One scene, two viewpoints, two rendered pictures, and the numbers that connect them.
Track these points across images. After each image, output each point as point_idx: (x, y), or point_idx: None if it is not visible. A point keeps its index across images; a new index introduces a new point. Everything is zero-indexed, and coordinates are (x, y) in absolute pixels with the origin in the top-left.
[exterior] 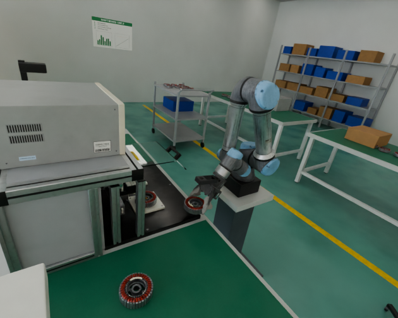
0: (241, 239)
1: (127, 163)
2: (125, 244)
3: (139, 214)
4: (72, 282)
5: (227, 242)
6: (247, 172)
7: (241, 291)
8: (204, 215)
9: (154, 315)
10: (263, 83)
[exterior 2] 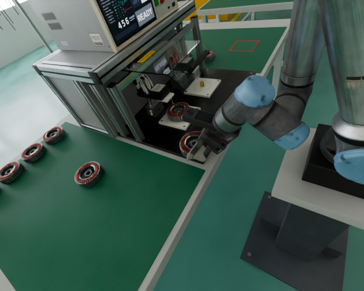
0: (316, 240)
1: (100, 62)
2: (130, 141)
3: (126, 121)
4: (89, 143)
5: (184, 212)
6: (282, 142)
7: (120, 257)
8: (212, 164)
9: (77, 198)
10: None
